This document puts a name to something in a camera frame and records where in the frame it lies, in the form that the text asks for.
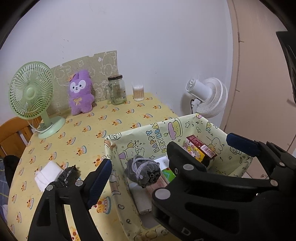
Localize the black crinkled plastic bag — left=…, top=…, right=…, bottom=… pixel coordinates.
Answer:
left=56, top=165, right=80, bottom=188

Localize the blue plaid bedding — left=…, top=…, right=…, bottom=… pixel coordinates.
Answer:
left=0, top=159, right=10, bottom=209

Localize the yellow cartoon storage box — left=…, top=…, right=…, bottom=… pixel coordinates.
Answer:
left=104, top=114, right=252, bottom=240

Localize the green desk fan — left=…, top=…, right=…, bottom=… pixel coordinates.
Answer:
left=9, top=61, right=66, bottom=139

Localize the beige cartoon cardboard panel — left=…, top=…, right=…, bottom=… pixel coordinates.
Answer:
left=47, top=50, right=118, bottom=115

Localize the grey knitted pouch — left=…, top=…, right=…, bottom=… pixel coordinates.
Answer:
left=124, top=155, right=161, bottom=188

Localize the wooden chair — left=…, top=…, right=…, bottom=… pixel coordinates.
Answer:
left=0, top=117, right=33, bottom=158

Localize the cartoon character yellow box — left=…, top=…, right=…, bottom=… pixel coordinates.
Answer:
left=183, top=135, right=217, bottom=167

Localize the cotton swab container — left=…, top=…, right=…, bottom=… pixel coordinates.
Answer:
left=132, top=84, right=144, bottom=101

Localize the black cloth on chair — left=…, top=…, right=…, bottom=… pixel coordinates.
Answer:
left=3, top=155, right=20, bottom=188

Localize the orange green tissue pack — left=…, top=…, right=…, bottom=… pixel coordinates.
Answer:
left=161, top=168, right=176, bottom=184

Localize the purple plush bunny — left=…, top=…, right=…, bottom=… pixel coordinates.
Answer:
left=68, top=69, right=95, bottom=115

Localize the white standing fan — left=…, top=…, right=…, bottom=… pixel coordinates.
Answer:
left=185, top=77, right=228, bottom=118

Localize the glass jar with lid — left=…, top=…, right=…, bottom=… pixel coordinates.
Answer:
left=104, top=75, right=126, bottom=105

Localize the yellow cartoon tablecloth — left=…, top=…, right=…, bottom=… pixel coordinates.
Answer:
left=7, top=93, right=176, bottom=240

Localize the white towel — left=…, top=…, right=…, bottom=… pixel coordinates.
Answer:
left=34, top=161, right=64, bottom=192

